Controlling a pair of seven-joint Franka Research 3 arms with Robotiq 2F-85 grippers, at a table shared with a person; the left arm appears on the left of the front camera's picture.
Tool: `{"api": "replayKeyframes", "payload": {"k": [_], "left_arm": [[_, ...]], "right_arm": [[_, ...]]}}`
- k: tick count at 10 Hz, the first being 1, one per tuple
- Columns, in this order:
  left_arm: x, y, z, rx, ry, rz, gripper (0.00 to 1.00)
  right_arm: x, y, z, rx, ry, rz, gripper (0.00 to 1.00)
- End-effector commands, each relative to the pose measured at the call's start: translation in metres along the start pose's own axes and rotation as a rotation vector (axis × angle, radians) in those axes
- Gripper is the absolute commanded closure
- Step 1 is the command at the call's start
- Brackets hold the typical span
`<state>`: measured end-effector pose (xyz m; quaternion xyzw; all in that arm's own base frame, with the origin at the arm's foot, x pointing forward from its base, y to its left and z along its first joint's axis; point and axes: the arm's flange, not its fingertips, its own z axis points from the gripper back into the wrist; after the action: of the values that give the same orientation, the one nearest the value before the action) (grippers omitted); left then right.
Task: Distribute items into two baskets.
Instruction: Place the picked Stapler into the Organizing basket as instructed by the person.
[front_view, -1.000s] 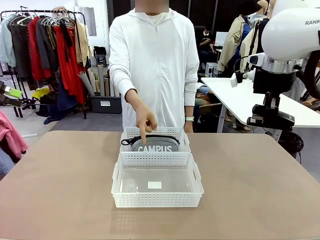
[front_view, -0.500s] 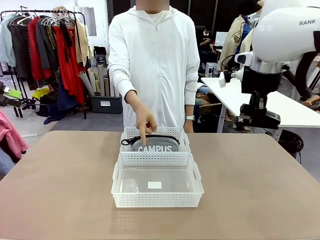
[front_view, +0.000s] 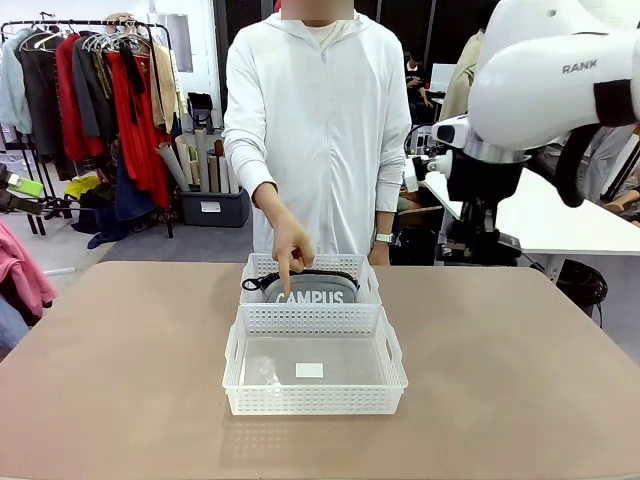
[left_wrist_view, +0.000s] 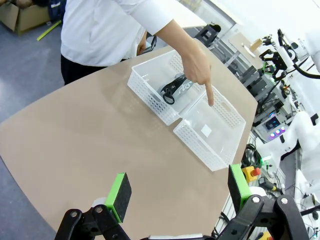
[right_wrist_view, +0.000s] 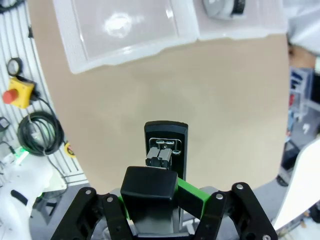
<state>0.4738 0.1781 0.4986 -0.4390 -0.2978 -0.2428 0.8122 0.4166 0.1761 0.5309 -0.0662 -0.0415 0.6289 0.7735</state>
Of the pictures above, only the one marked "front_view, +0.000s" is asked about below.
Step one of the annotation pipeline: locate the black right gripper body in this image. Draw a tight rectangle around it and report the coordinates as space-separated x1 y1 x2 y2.
446 149 524 204

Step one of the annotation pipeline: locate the grey CAMPUS pouch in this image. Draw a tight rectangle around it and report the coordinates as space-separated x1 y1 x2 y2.
242 269 360 305

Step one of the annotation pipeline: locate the person's left forearm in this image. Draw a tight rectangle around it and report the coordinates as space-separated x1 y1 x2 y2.
373 149 414 214

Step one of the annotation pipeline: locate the person's right forearm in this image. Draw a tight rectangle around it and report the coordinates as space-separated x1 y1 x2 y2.
224 124 289 221

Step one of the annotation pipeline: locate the person's right hand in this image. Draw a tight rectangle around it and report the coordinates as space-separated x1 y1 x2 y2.
272 207 317 300

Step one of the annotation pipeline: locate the yellow item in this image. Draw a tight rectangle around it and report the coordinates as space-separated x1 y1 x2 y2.
67 174 101 199

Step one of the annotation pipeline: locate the pink garment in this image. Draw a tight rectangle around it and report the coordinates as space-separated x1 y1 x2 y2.
0 219 60 326

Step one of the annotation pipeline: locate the white background table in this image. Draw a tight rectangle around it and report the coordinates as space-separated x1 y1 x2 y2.
422 167 640 256

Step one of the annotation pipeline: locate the dark brown coat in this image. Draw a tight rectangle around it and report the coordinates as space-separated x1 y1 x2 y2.
18 34 64 161

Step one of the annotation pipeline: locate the red garment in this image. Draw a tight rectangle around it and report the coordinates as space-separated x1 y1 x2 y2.
54 33 104 161

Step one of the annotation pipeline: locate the light blue jacket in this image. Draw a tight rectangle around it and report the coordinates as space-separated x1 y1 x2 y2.
0 29 32 135

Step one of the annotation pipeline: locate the navy blue cloth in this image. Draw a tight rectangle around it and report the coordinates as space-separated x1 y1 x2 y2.
87 149 156 250

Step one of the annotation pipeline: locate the mannequin in beige coat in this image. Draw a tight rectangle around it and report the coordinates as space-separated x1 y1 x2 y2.
439 29 484 121

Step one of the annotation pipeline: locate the white board panel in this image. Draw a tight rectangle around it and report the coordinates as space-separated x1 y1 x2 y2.
429 63 459 94

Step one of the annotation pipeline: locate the dark grey jacket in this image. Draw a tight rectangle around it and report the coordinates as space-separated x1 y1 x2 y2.
72 34 114 139

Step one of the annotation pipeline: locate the seated person in black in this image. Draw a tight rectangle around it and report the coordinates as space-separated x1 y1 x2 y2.
404 49 436 111

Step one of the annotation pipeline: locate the blue denim garment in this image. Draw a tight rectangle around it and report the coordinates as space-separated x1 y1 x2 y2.
0 294 31 351

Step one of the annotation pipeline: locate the white perforated plastic basket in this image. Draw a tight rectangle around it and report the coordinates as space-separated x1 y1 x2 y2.
239 252 384 307

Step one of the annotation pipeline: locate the long red dress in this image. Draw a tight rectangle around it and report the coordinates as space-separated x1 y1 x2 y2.
107 49 171 209

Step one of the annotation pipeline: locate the mannequin in pink top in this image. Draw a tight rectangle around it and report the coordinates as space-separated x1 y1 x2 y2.
582 124 640 201

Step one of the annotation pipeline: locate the slanted grey paper roll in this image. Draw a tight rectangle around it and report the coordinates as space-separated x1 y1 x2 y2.
156 142 191 193

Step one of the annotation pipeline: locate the person in white hoodie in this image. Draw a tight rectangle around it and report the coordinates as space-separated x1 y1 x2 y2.
222 12 414 256

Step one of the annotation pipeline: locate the beige garment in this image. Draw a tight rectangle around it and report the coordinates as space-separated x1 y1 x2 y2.
149 42 181 134

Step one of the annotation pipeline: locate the black clothes rack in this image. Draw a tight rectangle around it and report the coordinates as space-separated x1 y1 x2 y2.
0 19 176 239

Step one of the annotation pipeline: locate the tall grey tube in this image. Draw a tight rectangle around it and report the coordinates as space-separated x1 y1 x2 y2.
193 128 211 194

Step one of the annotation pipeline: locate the dark grey storage box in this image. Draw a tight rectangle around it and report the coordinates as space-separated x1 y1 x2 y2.
179 187 250 229

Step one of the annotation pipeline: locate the black chair back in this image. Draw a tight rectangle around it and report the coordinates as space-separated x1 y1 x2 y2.
187 92 216 134

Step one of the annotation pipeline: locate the white perforated basket with sticker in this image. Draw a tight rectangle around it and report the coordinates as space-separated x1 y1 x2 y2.
222 303 410 417

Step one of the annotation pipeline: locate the small white right mounted camera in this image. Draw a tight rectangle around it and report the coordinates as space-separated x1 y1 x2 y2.
403 152 454 194

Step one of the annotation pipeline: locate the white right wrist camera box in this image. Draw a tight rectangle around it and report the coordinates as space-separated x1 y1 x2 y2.
432 117 472 150

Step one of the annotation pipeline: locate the black right arm cable sleeve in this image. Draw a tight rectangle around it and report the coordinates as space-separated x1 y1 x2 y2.
554 79 640 209

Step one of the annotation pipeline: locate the black cable coil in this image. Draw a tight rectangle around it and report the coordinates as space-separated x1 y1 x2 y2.
556 259 609 306

